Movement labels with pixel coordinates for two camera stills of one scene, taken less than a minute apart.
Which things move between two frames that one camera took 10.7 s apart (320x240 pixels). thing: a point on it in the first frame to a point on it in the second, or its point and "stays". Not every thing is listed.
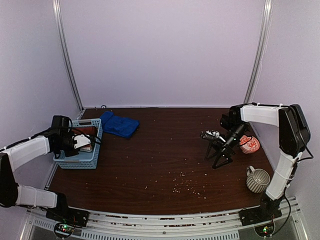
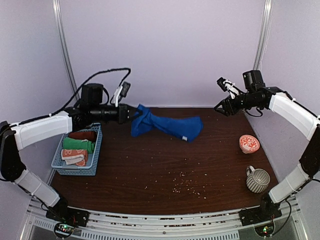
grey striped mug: x=258 y=180 stays
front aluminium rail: x=225 y=226 stays
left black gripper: x=68 y=153 to x=123 y=113
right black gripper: x=223 y=148 to x=228 y=103
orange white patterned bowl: x=251 y=146 stays
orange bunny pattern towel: x=88 y=148 to x=74 y=157
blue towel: x=123 y=126 to x=187 y=128
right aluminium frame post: x=260 y=50 stays
